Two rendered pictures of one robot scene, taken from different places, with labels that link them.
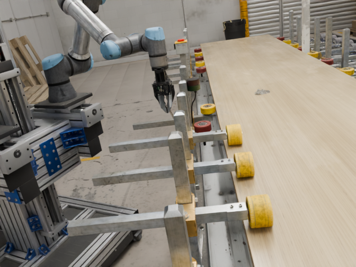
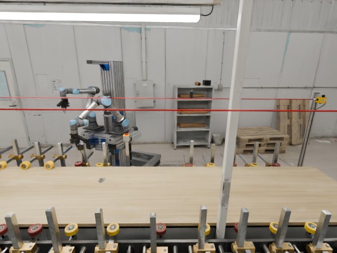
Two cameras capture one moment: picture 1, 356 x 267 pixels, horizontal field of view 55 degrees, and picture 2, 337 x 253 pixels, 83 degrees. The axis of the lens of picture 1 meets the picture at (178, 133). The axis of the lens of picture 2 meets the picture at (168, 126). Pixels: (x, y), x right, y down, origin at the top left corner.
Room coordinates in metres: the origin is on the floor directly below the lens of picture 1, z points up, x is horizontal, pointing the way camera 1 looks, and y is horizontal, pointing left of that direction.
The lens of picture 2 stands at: (2.27, -2.15, 1.94)
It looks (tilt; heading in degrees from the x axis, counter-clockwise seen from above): 17 degrees down; 84
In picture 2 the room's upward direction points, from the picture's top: 1 degrees clockwise
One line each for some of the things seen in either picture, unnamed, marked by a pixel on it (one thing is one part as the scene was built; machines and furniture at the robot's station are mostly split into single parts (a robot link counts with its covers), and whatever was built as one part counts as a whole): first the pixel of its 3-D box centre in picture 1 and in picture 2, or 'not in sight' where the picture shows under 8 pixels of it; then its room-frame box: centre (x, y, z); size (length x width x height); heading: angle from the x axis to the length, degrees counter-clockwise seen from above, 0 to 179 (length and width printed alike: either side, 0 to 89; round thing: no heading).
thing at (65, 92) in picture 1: (60, 89); (118, 127); (1.82, 0.59, 1.09); 0.15 x 0.15 x 0.10
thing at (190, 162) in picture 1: (186, 167); (38, 156); (0.99, -0.01, 0.95); 0.13 x 0.06 x 0.05; 175
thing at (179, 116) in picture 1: (188, 177); (40, 160); (1.01, -0.01, 0.89); 0.03 x 0.03 x 0.48; 85
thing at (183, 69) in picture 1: (188, 108); (106, 161); (1.76, -0.08, 0.89); 0.03 x 0.03 x 0.48; 85
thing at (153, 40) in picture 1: (155, 42); (73, 124); (1.41, 0.03, 1.31); 0.09 x 0.08 x 0.11; 43
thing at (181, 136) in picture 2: not in sight; (191, 117); (3.34, 2.38, 0.78); 0.90 x 0.45 x 1.55; 0
